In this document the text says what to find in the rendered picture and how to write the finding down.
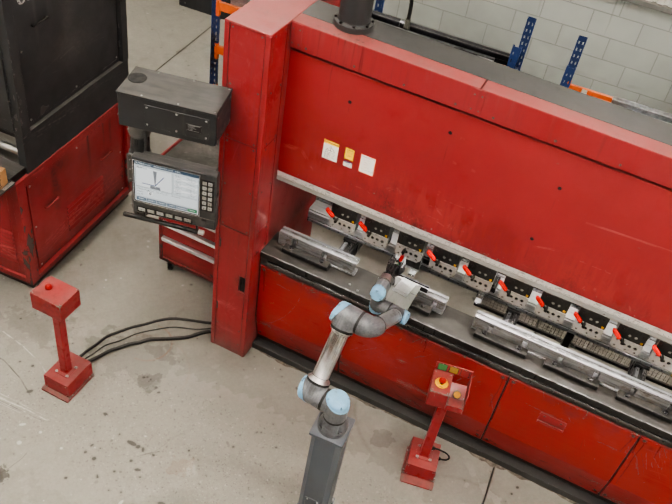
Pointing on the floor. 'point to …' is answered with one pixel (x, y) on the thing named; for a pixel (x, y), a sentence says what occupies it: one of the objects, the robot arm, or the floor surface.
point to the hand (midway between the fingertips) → (401, 258)
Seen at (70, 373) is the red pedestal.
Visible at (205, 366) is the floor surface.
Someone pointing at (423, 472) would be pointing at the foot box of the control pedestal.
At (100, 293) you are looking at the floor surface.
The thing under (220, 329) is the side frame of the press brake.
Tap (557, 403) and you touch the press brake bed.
